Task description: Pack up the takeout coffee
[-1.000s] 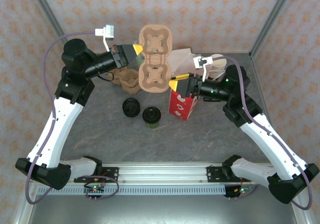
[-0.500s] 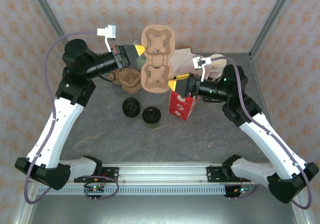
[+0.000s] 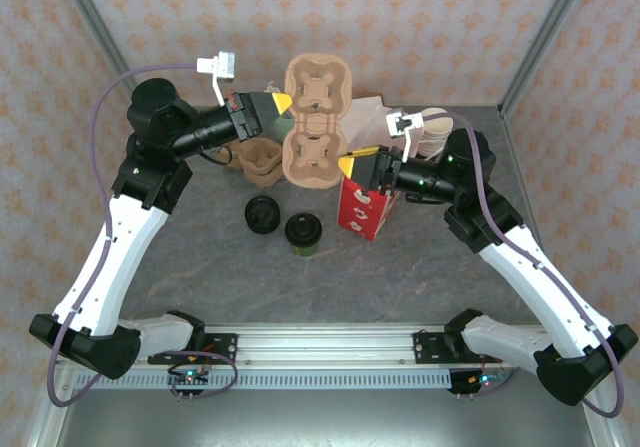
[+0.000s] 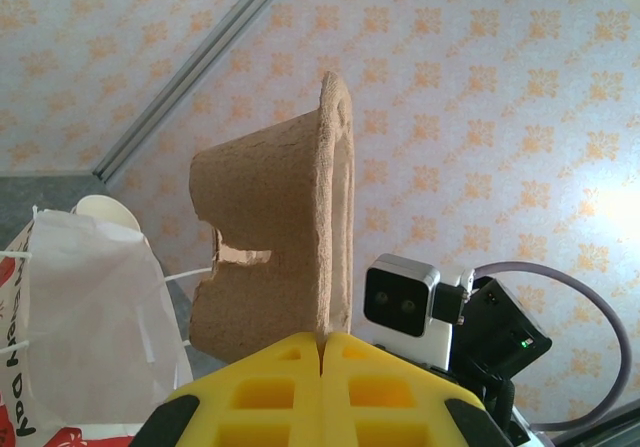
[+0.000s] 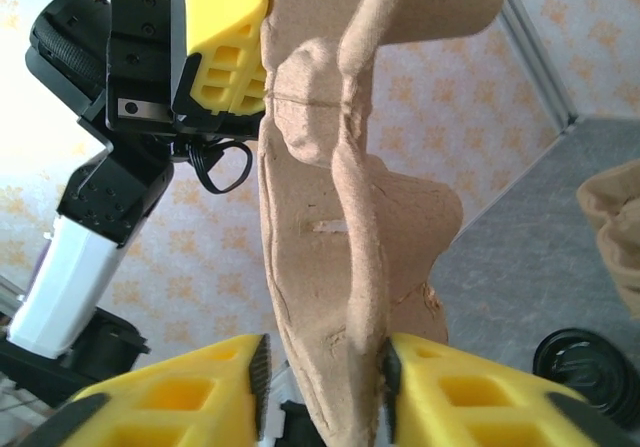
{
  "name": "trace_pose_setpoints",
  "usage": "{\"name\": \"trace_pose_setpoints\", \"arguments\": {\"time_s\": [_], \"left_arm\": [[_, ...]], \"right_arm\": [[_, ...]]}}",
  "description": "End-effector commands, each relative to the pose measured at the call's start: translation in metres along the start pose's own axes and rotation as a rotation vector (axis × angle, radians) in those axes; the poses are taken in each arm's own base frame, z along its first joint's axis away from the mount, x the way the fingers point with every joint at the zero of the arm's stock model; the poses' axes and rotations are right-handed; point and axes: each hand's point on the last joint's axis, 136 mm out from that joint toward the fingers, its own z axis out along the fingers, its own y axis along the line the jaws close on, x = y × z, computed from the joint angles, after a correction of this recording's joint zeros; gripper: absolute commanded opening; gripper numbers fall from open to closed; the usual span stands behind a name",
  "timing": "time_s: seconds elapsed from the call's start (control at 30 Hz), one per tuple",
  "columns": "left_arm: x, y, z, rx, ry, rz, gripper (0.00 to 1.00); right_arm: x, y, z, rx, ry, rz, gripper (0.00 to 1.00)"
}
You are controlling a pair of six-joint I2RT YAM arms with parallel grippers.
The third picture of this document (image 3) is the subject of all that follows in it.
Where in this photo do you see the small circuit board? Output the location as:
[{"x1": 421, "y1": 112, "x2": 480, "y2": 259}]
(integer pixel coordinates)
[
  {"x1": 467, "y1": 371, "x2": 509, "y2": 388},
  {"x1": 167, "y1": 364, "x2": 210, "y2": 387}
]

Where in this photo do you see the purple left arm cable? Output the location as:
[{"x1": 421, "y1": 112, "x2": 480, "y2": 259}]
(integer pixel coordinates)
[{"x1": 47, "y1": 61, "x2": 239, "y2": 408}]

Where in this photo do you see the aluminium frame post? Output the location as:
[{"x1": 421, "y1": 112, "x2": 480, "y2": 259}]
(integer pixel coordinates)
[
  {"x1": 499, "y1": 0, "x2": 596, "y2": 118},
  {"x1": 53, "y1": 0, "x2": 139, "y2": 86}
]

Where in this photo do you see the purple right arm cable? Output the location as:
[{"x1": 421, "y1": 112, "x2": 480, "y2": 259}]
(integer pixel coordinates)
[{"x1": 424, "y1": 111, "x2": 626, "y2": 418}]

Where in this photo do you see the stack of paper cups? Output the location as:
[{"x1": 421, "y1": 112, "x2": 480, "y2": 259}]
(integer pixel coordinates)
[{"x1": 417, "y1": 107, "x2": 454, "y2": 161}]

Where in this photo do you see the black plastic cup lid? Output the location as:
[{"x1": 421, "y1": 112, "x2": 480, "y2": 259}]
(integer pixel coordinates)
[{"x1": 284, "y1": 212, "x2": 321, "y2": 246}]

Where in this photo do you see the red white paper bag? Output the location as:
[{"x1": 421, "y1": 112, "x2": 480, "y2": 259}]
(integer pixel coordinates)
[{"x1": 337, "y1": 164, "x2": 401, "y2": 242}]

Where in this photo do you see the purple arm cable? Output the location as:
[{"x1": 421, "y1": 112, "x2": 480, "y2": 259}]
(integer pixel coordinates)
[
  {"x1": 424, "y1": 111, "x2": 626, "y2": 418},
  {"x1": 47, "y1": 61, "x2": 239, "y2": 408}
]

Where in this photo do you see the slotted grey cable tray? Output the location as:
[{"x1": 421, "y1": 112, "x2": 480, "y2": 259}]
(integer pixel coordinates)
[{"x1": 73, "y1": 370, "x2": 454, "y2": 391}]

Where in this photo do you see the stack of white napkins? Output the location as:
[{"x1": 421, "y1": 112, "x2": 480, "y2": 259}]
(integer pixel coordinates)
[{"x1": 349, "y1": 95, "x2": 395, "y2": 151}]

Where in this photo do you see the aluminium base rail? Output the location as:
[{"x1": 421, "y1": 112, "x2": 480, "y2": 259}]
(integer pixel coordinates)
[{"x1": 54, "y1": 322, "x2": 596, "y2": 368}]

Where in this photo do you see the brown pulp cup carrier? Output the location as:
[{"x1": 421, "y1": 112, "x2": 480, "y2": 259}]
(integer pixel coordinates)
[{"x1": 280, "y1": 54, "x2": 355, "y2": 190}]

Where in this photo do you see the grey metal sheet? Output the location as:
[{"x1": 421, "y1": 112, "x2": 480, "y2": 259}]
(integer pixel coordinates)
[{"x1": 52, "y1": 389, "x2": 601, "y2": 447}]

